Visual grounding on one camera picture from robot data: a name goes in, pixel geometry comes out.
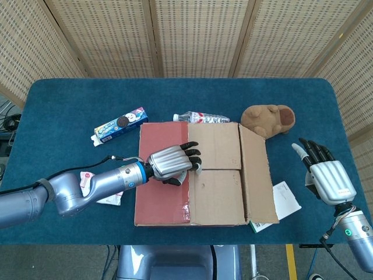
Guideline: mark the blue cookie box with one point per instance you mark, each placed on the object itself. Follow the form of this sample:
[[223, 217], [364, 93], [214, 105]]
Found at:
[[122, 125]]

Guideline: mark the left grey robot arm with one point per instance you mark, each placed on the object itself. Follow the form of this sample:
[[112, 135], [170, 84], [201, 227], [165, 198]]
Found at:
[[73, 195]]

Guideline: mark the pink white wet wipes pack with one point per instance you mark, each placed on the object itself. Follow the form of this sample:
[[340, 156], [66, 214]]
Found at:
[[86, 176]]

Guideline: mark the black floor equipment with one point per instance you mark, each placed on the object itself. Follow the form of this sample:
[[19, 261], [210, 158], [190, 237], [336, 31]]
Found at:
[[5, 146]]

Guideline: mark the brown plush toy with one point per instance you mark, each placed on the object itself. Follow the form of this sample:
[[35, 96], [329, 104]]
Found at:
[[262, 119]]

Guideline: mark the blue felt table cover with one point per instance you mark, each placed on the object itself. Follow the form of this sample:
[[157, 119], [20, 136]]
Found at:
[[73, 96]]

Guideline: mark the white metal pole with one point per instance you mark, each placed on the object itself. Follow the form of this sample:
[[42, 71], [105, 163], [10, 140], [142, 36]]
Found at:
[[253, 262]]

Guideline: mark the brown cardboard box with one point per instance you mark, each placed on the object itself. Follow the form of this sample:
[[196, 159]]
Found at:
[[215, 192]]

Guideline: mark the black table edge bracket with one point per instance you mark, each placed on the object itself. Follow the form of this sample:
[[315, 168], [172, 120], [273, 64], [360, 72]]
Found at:
[[311, 245]]

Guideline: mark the clear plastic water bottle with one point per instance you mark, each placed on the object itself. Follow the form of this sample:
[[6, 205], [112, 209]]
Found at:
[[201, 118]]

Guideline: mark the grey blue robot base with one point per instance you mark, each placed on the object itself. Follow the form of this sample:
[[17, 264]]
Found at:
[[175, 262]]

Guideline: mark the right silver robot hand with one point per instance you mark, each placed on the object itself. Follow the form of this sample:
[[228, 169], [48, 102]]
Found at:
[[329, 181]]

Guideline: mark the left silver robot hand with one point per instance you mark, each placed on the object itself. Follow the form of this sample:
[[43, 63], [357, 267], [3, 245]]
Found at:
[[169, 160]]

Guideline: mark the white and green packet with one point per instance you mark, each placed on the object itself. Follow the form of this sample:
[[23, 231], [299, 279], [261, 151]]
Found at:
[[287, 198]]

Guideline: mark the woven folding screen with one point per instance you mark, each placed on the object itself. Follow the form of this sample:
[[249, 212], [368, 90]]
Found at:
[[201, 38]]

